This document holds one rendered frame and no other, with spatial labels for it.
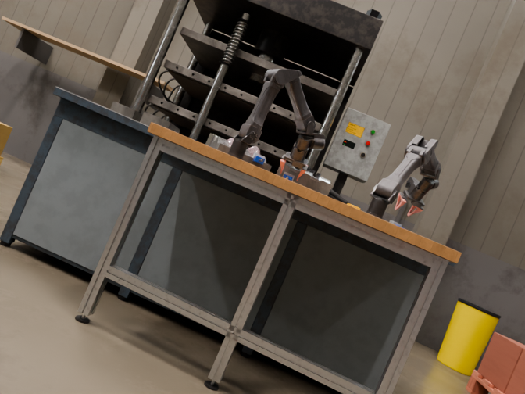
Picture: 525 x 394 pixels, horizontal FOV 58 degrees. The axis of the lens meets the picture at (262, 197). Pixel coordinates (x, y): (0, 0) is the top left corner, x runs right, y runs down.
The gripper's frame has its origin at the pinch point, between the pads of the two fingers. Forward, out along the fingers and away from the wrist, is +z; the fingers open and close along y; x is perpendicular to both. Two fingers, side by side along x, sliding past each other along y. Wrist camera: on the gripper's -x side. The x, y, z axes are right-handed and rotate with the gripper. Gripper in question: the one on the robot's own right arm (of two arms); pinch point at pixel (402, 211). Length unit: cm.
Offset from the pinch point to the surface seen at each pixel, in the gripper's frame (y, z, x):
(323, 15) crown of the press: 51, -44, -122
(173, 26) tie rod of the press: 130, 10, -133
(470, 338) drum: -203, 115, -86
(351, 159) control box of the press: -3, 17, -82
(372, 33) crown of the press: 22, -51, -112
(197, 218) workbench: 86, 47, 2
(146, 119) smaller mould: 124, 34, -42
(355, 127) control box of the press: 2, 1, -94
